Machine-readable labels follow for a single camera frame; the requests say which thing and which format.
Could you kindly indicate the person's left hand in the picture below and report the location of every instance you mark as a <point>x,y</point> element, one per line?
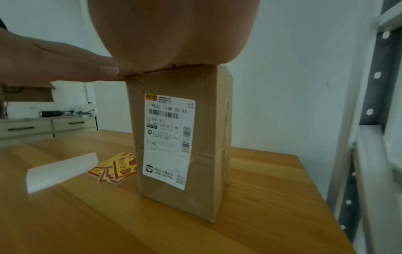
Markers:
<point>37,64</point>

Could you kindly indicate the person's right hand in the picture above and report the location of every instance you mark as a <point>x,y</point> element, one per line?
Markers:
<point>169,32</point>

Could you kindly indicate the brown cardboard parcel white label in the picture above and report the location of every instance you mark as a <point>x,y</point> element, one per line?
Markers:
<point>182,139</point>

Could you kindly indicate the open brown cardboard box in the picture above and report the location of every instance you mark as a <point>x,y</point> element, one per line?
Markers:
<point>28,93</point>

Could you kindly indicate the white flat box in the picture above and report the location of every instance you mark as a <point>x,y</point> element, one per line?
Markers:
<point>30,109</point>

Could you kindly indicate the black device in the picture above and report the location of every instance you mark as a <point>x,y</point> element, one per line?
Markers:
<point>50,113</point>

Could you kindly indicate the wooden drawer cabinet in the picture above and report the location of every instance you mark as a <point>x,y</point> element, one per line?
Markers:
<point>47,127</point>

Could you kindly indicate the crumpled white plastic bag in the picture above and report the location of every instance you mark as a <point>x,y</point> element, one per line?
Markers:
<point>82,110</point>

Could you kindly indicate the white curled paper strip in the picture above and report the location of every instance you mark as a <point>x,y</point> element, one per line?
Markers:
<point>61,172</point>

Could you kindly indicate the pile of red yellow cards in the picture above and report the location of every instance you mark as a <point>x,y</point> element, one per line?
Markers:
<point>117,168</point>

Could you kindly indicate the grey metal shelf rack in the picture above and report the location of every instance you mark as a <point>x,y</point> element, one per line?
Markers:
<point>367,139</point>

